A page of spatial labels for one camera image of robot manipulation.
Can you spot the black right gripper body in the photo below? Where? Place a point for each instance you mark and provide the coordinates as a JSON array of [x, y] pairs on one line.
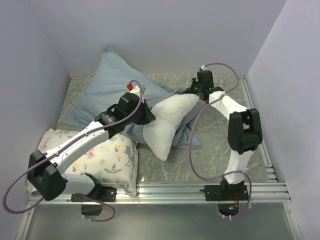
[[195, 88]]

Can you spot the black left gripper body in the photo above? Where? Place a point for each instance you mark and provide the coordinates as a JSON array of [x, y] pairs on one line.
[[140, 117]]

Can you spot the blue-grey pillowcase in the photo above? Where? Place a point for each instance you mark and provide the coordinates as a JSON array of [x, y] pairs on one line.
[[108, 85]]

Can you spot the white pillow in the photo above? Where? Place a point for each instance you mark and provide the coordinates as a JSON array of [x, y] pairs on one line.
[[169, 129]]

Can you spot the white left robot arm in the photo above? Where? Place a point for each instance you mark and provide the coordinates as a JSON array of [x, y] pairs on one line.
[[48, 170]]

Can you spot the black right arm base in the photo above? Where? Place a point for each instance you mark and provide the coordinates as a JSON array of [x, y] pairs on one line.
[[228, 197]]

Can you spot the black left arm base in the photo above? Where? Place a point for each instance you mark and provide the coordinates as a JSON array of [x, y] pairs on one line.
[[106, 194]]

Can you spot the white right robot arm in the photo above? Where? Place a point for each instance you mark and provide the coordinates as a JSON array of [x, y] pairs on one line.
[[244, 130]]

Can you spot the floral patterned pillow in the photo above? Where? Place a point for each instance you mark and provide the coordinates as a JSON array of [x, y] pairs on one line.
[[114, 162]]

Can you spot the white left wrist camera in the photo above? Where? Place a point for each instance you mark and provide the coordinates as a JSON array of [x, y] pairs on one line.
[[137, 90]]

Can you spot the aluminium right side rail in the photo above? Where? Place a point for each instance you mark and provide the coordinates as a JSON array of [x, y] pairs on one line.
[[260, 167]]

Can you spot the aluminium frame rail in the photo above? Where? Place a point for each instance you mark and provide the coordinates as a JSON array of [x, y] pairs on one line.
[[190, 193]]

